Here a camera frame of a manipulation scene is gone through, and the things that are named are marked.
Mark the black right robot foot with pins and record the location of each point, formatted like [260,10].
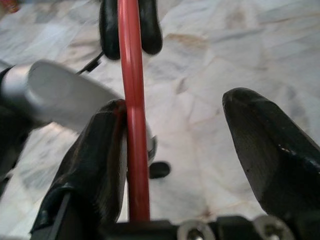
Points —
[160,169]

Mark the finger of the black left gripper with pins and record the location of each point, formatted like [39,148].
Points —
[110,30]
[150,30]

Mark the grey right robot leg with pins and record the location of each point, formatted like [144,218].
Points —
[62,95]

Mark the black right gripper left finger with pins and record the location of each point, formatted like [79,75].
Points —
[95,162]

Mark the red plastic hanger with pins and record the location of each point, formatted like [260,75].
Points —
[132,75]

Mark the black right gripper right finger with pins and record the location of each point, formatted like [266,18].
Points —
[275,155]

